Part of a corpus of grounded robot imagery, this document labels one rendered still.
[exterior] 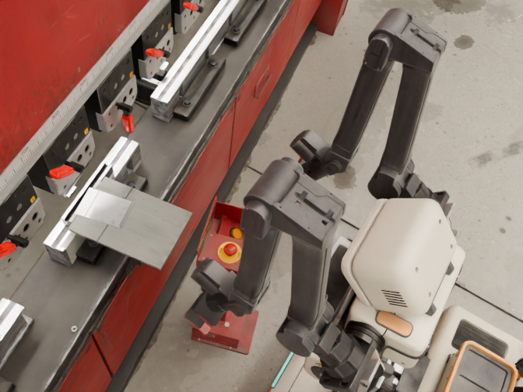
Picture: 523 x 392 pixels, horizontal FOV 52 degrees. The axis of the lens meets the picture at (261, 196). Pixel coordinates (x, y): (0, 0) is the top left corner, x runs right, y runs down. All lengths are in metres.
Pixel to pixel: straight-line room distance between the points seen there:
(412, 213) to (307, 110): 2.03
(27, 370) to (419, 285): 0.94
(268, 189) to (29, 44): 0.49
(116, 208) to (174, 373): 1.03
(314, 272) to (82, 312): 0.79
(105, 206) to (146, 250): 0.17
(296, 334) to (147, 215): 0.60
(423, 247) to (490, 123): 2.41
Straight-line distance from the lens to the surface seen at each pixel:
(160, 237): 1.41
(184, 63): 1.84
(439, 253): 1.11
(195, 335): 2.32
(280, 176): 0.76
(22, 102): 1.05
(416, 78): 1.07
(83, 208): 1.47
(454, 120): 3.32
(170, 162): 1.69
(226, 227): 1.72
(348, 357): 1.09
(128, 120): 1.36
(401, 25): 1.05
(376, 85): 1.12
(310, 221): 0.74
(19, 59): 1.00
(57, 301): 1.51
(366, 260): 1.05
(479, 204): 3.02
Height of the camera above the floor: 2.24
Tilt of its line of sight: 57 degrees down
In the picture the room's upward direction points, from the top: 12 degrees clockwise
